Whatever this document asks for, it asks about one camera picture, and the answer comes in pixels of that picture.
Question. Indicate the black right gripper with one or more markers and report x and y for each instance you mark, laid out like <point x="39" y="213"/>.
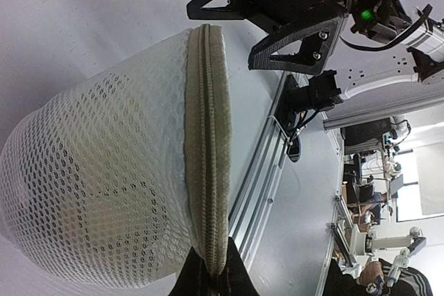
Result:
<point x="302" y="34"/>

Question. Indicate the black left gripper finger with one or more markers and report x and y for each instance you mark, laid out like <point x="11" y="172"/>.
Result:
<point x="194" y="279"/>

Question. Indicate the white mesh laundry bag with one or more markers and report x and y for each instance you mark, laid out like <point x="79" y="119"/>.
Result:
<point x="114" y="181"/>

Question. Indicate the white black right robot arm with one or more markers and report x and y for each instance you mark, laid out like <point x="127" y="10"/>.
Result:
<point x="389" y="23"/>

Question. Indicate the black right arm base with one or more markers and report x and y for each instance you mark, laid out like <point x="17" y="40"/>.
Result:
<point x="302" y="104"/>

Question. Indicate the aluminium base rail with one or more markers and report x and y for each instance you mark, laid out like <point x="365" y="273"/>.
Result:
<point x="253" y="203"/>

